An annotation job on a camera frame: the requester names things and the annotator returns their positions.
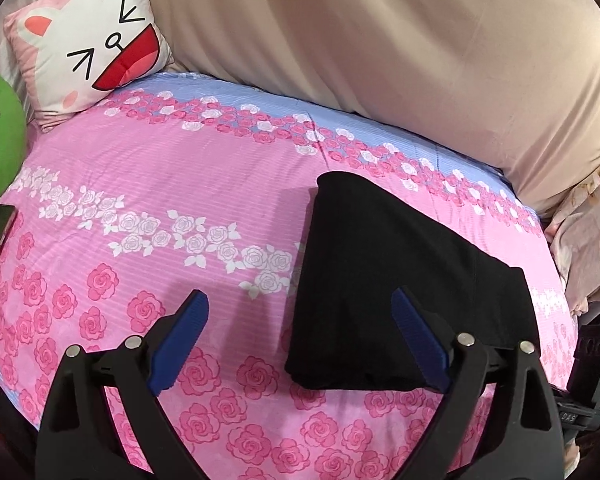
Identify pink rose print bedsheet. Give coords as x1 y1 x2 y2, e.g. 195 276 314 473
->
0 72 581 480

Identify beige blanket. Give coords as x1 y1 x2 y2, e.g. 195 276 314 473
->
142 0 600 216

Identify cat face pillow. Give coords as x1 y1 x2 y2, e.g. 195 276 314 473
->
4 0 175 133

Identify black pants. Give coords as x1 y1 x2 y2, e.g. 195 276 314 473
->
284 171 540 393

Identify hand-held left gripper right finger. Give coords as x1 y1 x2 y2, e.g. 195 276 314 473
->
391 287 565 480

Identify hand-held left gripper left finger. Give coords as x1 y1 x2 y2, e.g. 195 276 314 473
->
35 289 216 480

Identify pale floral cloth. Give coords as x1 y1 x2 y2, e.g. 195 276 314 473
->
545 140 600 321

